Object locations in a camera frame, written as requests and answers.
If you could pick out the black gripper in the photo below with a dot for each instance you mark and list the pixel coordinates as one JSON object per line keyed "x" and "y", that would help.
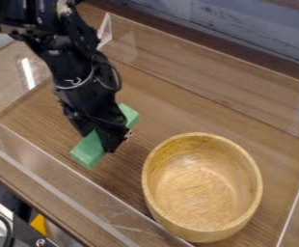
{"x": 87, "y": 92}

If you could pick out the green rectangular block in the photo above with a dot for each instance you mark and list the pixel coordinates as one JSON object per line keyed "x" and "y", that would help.
{"x": 88, "y": 152}

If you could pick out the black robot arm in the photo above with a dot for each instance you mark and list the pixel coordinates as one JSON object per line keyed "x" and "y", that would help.
{"x": 64, "y": 41}

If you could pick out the brown wooden bowl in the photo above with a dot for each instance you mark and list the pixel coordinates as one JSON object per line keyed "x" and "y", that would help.
{"x": 202, "y": 186}

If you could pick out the clear acrylic barrier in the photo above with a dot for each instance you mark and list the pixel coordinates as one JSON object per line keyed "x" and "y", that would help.
{"x": 96, "y": 217}

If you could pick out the yellow tag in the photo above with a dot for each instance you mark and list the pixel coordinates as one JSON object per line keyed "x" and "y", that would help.
{"x": 39, "y": 224}

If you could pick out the clear acrylic corner bracket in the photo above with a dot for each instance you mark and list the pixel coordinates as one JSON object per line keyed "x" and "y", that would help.
{"x": 104, "y": 32}

